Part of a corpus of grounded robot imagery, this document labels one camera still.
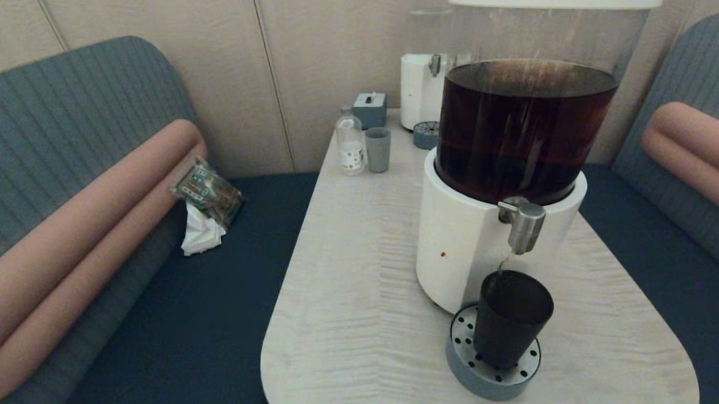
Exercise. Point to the steel dispenser tap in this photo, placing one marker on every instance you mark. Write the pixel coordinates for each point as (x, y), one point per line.
(527, 224)

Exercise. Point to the black tapered cup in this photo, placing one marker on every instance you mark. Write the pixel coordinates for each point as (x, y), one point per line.
(510, 323)

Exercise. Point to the grey-blue cup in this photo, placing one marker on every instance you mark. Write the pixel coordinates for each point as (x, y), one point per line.
(378, 152)

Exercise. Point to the small blue-grey drip tray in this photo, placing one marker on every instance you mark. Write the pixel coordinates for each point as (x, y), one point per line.
(424, 137)

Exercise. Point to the blue-grey napkin box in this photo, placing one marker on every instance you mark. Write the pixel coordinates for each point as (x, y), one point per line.
(369, 110)

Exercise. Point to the large tea dispenser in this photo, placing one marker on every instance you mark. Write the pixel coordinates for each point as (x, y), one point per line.
(460, 252)

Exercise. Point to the small clear water dispenser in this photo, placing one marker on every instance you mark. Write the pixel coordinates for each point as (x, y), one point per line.
(418, 88)

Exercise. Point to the green patterned snack packet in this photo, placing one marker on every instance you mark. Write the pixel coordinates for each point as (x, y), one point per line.
(208, 191)

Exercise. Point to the crumpled white tissue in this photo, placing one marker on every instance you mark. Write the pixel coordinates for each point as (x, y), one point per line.
(201, 235)

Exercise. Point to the dark blue seat cushion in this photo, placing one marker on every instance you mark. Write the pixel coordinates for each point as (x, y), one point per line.
(678, 290)
(187, 328)

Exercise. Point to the large blue-grey perforated drip tray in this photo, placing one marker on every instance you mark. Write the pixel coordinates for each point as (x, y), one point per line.
(486, 383)

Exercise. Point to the pink bolster cushion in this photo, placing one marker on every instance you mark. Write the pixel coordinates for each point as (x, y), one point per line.
(61, 254)
(701, 153)

